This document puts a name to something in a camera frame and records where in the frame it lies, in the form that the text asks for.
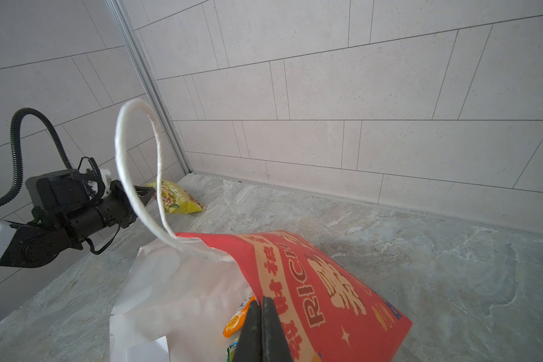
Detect red white paper bag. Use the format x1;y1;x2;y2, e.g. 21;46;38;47
110;99;413;361

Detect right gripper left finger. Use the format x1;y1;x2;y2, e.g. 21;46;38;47
232;301;262;362

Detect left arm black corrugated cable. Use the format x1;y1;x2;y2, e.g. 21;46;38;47
0;107;73;212

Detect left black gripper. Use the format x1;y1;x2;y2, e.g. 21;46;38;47
0;169;156;268

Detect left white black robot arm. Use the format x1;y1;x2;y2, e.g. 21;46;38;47
0;169;137;268

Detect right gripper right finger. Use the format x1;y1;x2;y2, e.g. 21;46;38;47
261;297;293;362

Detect orange snack packet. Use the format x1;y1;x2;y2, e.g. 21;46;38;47
223;294;256;338

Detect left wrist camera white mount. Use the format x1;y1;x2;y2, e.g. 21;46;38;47
87;168;113;198

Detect teal green snack packet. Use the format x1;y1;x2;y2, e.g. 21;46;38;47
226;335;240;362

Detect yellow green chips packet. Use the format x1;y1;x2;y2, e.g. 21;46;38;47
145;180;207;214

